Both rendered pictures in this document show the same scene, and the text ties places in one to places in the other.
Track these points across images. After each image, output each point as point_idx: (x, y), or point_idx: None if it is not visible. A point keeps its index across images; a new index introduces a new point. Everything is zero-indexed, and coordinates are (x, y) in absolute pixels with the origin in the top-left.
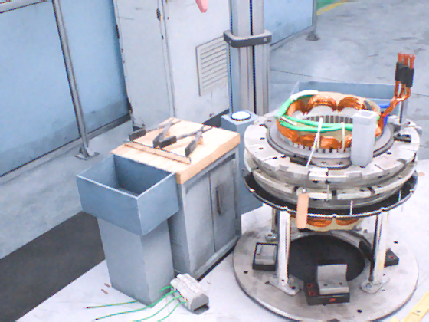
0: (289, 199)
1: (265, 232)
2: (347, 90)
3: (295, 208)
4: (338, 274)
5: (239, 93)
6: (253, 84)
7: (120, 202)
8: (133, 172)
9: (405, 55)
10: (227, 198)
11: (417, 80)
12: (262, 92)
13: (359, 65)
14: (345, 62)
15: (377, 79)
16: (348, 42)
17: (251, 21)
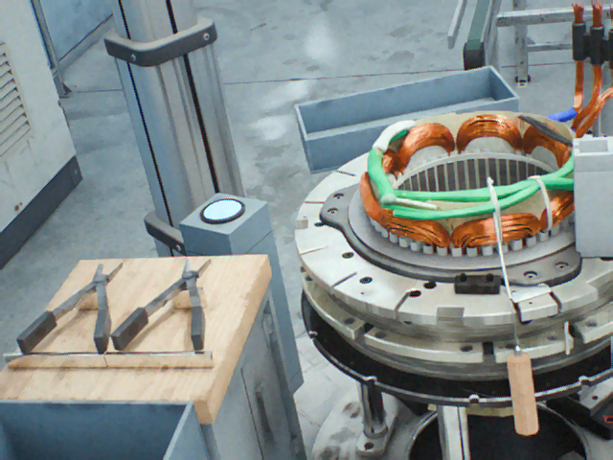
0: (471, 375)
1: (356, 443)
2: (396, 101)
3: (493, 390)
4: None
5: (178, 160)
6: (201, 135)
7: None
8: (65, 430)
9: (595, 6)
10: (273, 403)
11: (348, 52)
12: (222, 147)
13: (244, 48)
14: (218, 48)
15: (284, 65)
16: (208, 12)
17: (169, 2)
